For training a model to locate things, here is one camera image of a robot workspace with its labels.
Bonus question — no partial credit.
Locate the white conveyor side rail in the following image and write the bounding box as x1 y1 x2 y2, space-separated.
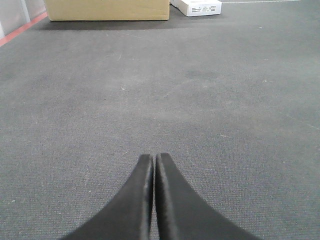
0 0 47 46

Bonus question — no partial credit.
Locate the white cardboard box with label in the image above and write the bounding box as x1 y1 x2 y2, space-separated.
169 0 222 17

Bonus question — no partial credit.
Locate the large brown cardboard box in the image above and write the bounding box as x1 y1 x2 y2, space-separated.
44 0 170 21

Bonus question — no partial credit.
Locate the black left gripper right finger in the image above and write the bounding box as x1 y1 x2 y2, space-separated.
155 153 257 240

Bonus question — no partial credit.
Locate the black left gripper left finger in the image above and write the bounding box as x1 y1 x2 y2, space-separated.
62 154 153 240

